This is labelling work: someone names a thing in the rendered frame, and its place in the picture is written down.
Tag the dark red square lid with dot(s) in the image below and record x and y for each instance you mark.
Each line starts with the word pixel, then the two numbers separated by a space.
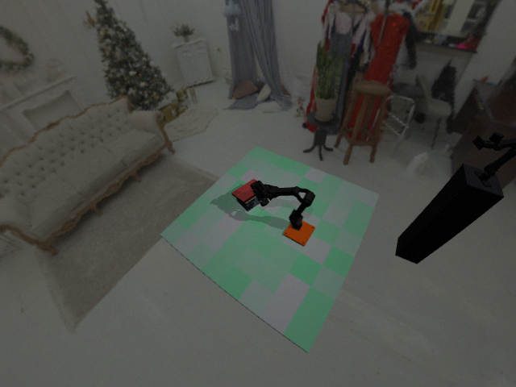
pixel 245 192

